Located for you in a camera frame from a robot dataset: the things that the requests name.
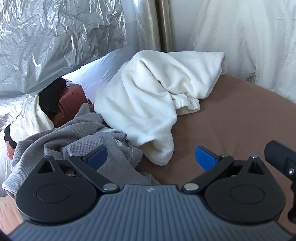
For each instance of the gold curtain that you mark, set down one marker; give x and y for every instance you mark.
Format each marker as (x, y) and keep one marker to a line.
(164, 23)

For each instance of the dark cloth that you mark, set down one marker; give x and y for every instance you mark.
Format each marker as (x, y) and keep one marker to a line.
(9, 135)

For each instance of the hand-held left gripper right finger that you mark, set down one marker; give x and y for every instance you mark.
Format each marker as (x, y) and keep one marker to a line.
(204, 158)

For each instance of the pale yellow cloth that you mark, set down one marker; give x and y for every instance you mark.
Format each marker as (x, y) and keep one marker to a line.
(30, 120)

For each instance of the silver foil sheet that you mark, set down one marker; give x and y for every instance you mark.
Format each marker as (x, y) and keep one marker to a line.
(46, 34)

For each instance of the white fleece garment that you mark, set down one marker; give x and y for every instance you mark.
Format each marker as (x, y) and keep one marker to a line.
(143, 97)

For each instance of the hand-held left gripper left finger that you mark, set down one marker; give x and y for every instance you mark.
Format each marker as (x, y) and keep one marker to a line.
(98, 158)

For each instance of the red-brown suitcase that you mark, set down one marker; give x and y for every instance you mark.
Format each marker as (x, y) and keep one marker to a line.
(72, 95)

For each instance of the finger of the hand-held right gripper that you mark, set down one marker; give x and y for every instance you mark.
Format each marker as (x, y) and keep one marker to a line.
(281, 153)

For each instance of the grey waffle garment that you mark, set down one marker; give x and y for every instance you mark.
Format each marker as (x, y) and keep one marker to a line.
(69, 136)

